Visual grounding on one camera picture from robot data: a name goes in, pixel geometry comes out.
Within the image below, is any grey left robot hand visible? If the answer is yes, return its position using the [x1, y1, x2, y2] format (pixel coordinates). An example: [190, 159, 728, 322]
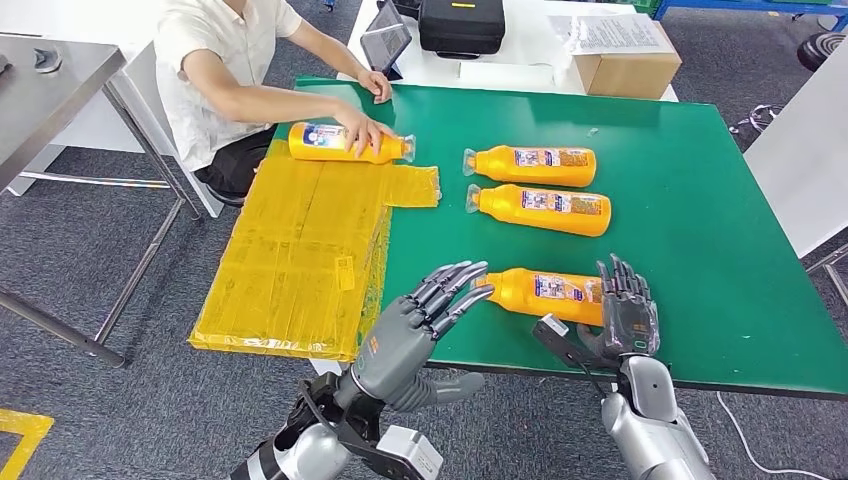
[334, 260, 495, 413]

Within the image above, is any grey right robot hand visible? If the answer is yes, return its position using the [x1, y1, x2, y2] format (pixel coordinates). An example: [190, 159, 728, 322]
[576, 253, 662, 362]

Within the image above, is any orange detergent bottle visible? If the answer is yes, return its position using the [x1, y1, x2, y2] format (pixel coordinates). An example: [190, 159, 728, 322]
[288, 121, 417, 166]
[462, 144, 598, 189]
[464, 183, 613, 238]
[475, 267, 607, 328]

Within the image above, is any yellow taped cardboard sheet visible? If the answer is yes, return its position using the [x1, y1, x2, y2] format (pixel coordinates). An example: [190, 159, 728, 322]
[188, 139, 442, 364]

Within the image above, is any brown cardboard box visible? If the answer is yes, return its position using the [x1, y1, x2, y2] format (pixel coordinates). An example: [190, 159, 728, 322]
[573, 49, 683, 101]

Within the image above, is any white board panel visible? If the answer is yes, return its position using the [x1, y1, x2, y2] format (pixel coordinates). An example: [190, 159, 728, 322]
[743, 40, 848, 260]

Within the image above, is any printed paper in sleeve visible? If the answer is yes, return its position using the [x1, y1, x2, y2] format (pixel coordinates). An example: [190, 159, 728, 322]
[548, 11, 678, 56]

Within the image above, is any grey tablet on stand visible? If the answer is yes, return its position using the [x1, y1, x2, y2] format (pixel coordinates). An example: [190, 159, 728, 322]
[359, 0, 413, 81]

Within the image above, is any white table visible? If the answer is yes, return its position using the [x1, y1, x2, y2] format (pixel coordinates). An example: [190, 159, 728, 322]
[336, 0, 680, 103]

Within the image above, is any black carrying case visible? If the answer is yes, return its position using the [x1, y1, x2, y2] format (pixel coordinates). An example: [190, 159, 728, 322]
[418, 0, 507, 60]

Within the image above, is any blue metal rack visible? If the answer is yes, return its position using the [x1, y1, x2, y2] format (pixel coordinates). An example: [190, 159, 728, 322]
[652, 0, 848, 31]

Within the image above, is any black round stool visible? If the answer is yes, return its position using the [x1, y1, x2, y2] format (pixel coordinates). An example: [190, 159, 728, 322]
[796, 29, 848, 73]

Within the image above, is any person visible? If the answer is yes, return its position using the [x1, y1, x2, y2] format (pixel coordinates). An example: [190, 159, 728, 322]
[153, 0, 401, 208]

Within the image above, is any yellow floor tape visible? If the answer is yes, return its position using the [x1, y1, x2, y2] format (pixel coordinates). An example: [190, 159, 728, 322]
[0, 408, 56, 480]

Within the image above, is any steel table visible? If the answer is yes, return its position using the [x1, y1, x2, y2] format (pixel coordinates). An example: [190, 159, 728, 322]
[0, 33, 203, 369]

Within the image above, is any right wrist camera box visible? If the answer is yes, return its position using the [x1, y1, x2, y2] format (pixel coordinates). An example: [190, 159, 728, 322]
[531, 313, 621, 372]

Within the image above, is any white floor cable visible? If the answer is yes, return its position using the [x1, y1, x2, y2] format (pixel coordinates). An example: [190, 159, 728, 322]
[715, 392, 837, 480]

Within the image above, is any metal frame leg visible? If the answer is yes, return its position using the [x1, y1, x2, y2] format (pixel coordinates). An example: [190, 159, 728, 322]
[804, 241, 848, 306]

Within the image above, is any white cable bundle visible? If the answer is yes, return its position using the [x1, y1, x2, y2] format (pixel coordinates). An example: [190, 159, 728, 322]
[728, 102, 786, 135]

